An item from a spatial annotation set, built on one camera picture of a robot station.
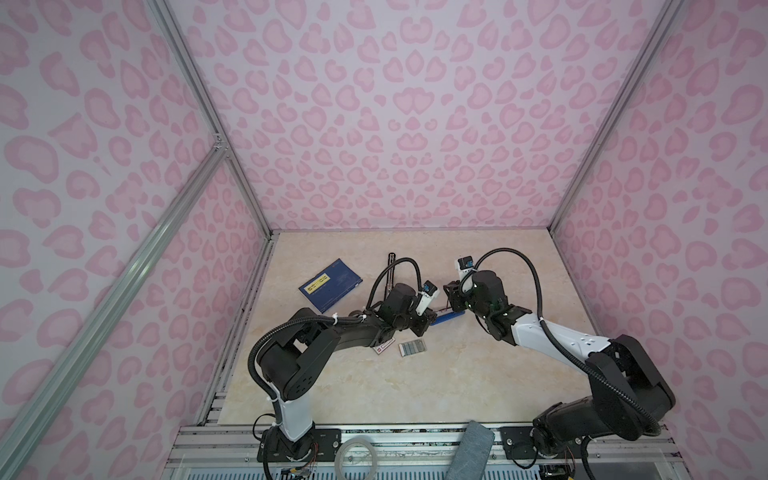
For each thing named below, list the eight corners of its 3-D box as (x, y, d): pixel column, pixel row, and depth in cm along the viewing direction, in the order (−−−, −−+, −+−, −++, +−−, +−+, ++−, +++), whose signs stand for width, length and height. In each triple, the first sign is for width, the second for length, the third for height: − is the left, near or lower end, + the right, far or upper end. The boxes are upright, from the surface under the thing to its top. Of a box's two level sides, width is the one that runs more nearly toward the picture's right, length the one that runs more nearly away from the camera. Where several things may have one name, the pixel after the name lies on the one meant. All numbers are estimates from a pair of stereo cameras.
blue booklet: (300, 290, 105) (298, 286, 104) (340, 262, 113) (339, 258, 112) (324, 316, 99) (322, 312, 97) (364, 284, 107) (364, 280, 105)
